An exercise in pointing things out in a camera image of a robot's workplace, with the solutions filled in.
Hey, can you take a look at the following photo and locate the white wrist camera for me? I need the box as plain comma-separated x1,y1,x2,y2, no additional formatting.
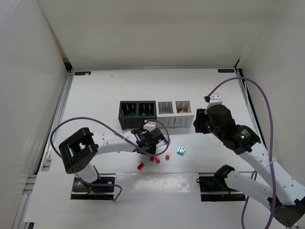
143,120,156,132
204,93,223,105

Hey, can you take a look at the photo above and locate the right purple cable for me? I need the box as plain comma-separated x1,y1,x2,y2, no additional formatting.
207,76,278,229

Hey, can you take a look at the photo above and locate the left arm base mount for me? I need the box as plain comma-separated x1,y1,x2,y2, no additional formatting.
70,176,116,201

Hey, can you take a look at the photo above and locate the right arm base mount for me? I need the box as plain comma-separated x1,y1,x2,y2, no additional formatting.
196,165,245,202

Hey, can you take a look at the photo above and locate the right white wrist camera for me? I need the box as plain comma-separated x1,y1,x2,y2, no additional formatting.
204,93,223,105

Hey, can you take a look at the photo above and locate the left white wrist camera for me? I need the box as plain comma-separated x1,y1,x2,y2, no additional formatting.
143,120,156,132

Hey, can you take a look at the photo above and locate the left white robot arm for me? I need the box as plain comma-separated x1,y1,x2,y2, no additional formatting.
59,127,167,183

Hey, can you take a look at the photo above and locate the red sloped lego piece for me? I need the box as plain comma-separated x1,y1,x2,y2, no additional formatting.
154,157,161,164

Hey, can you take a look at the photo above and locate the red lego brick front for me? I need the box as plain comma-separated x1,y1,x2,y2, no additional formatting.
137,163,144,171

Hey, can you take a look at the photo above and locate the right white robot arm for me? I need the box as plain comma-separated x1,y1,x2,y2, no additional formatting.
193,104,305,227

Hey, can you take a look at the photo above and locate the white double bin container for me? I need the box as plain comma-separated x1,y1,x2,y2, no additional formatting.
157,101,194,128

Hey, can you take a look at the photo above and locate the black double bin container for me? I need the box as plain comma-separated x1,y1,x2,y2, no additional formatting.
118,101,157,130

